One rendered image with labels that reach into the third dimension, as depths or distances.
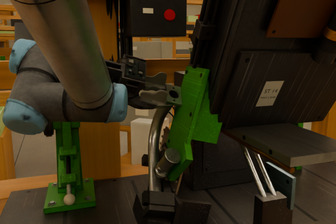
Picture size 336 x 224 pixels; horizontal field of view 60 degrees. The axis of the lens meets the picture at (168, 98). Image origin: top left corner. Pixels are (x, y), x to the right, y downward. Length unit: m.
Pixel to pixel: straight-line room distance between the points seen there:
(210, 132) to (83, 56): 0.38
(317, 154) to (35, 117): 0.50
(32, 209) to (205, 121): 0.51
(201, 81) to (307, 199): 0.49
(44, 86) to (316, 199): 0.76
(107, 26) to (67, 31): 0.61
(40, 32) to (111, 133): 0.68
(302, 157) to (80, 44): 0.41
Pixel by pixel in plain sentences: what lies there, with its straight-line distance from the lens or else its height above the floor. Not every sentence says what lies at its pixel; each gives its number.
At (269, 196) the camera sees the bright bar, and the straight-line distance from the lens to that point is 0.68.
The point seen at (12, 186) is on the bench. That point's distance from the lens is 1.09.
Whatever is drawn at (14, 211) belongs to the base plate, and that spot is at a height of 0.90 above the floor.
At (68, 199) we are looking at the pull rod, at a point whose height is 0.95.
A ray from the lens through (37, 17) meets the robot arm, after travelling 0.33.
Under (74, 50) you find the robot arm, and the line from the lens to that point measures 0.37.
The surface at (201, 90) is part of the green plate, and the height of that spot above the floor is 1.23.
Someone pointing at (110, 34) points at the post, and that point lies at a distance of 0.95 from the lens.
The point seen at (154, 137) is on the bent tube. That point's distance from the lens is 0.77.
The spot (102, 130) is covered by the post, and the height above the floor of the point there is 1.05.
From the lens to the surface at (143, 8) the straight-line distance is 0.86.
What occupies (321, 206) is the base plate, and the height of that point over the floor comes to 0.90.
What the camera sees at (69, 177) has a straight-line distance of 0.80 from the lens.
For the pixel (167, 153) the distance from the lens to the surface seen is 0.64.
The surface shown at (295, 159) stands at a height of 1.13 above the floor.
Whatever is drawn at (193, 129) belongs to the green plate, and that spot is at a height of 1.14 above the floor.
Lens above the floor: 1.32
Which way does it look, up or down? 10 degrees down
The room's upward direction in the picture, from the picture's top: straight up
